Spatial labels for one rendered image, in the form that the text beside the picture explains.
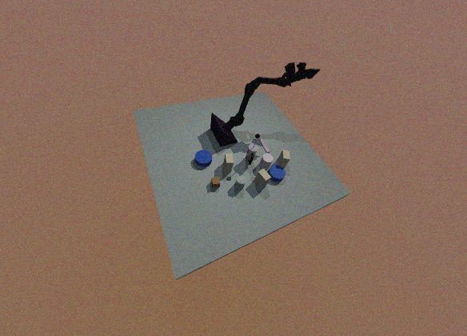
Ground blue short cylinder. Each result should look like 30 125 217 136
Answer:
195 150 212 167
268 165 285 182

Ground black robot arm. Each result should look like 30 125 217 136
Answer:
224 62 306 131

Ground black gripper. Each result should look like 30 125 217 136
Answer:
295 69 320 81

